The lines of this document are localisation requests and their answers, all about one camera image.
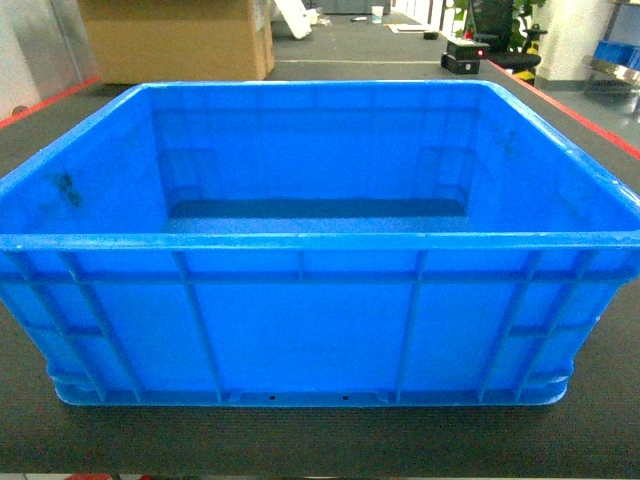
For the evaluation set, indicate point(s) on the large blue plastic crate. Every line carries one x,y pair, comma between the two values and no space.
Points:
290,244

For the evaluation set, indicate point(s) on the black wheeled robot base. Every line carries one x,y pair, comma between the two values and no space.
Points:
463,56

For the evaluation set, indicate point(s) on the white foam board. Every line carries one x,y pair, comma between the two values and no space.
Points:
295,16

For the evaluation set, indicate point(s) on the steel shelf rack right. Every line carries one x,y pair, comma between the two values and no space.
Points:
612,79

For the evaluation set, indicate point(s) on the large brown cardboard box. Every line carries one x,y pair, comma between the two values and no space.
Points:
148,41

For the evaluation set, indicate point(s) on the black office chair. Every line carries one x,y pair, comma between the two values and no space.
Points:
517,62

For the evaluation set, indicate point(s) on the small blue bin on rack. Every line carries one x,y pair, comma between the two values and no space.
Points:
623,54

